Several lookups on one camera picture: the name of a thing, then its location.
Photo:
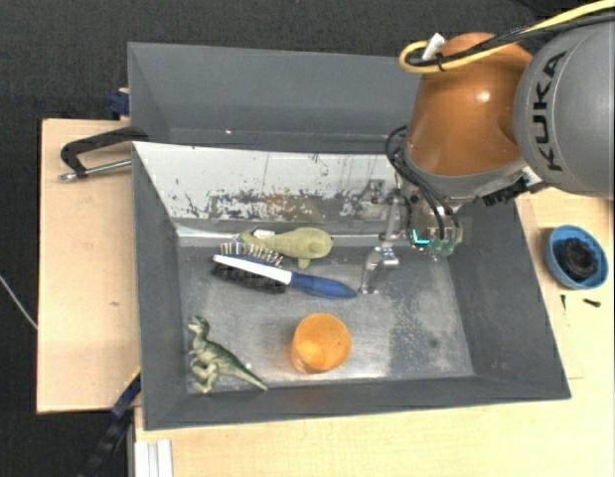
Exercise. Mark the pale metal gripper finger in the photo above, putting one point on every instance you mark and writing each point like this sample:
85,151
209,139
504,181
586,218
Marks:
381,266
375,192

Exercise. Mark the grey metal bin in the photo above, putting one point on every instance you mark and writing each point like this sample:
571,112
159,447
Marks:
426,316

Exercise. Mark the blue and white brush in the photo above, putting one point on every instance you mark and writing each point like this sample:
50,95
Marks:
317,283

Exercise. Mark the green plush whale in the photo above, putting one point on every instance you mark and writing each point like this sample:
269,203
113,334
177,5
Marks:
292,242

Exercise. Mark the orange plastic cup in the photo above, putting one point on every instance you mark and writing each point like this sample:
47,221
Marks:
321,343

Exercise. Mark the blue bowl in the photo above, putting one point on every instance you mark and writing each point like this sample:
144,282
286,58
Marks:
555,261

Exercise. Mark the black round part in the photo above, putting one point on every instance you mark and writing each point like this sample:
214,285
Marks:
580,259

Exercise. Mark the small black screw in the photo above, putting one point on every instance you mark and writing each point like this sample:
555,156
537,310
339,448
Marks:
592,303

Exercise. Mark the green toy dinosaur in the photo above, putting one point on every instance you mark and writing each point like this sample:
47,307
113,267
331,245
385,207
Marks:
215,358

